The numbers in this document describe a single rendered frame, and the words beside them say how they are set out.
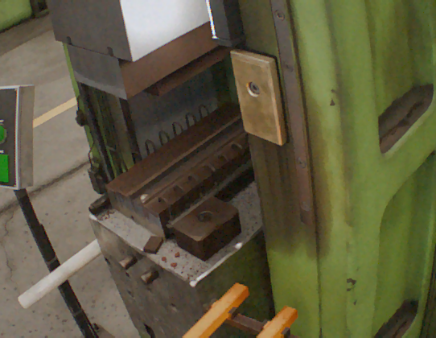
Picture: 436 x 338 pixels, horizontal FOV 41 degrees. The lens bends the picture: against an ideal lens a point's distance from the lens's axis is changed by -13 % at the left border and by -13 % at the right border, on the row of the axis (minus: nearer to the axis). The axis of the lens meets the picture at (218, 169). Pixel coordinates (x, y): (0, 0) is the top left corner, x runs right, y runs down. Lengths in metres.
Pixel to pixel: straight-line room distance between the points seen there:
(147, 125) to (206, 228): 0.41
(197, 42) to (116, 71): 0.20
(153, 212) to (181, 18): 0.44
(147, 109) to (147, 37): 0.50
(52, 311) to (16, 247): 0.53
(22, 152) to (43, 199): 1.66
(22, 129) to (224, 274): 0.67
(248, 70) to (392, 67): 0.32
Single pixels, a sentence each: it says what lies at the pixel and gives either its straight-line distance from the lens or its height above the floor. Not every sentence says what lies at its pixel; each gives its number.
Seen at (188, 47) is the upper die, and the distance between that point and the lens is 1.32.
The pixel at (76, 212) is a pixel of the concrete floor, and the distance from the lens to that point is 3.18.
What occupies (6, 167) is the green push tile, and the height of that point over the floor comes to 1.01.
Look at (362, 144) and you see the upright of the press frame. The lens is 1.13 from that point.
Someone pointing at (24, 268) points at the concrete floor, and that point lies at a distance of 2.98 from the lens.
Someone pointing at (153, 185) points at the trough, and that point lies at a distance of 1.49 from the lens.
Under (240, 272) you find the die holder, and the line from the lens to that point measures 1.43.
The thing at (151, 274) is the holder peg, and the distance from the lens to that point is 1.43.
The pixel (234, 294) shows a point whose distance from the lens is 1.24.
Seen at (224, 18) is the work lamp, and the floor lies 1.43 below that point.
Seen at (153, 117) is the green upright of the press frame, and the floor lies 1.02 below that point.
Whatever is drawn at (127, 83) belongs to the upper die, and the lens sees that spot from 1.23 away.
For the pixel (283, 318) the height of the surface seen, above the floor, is 0.95.
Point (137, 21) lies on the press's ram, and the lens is 1.15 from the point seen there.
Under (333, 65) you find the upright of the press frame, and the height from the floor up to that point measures 1.37.
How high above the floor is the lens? 1.85
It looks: 36 degrees down
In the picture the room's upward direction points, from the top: 12 degrees counter-clockwise
